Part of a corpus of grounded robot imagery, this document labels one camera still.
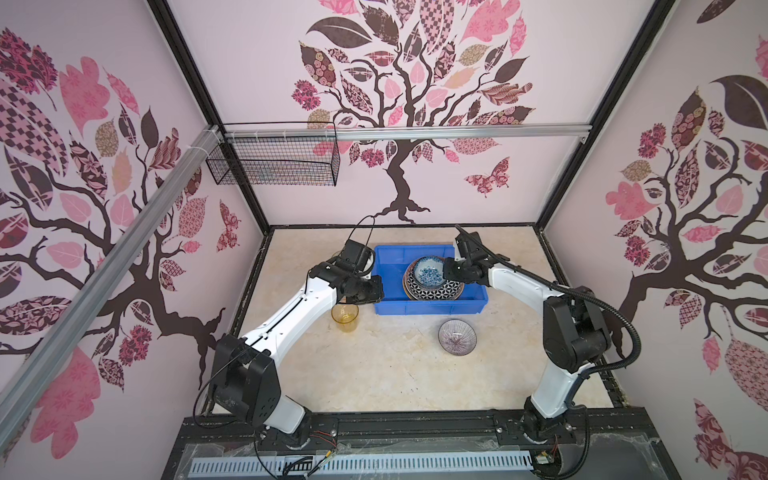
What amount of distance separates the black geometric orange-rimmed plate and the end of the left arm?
25cm

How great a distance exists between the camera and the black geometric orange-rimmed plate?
0.97 metres

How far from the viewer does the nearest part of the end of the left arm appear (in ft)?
1.93
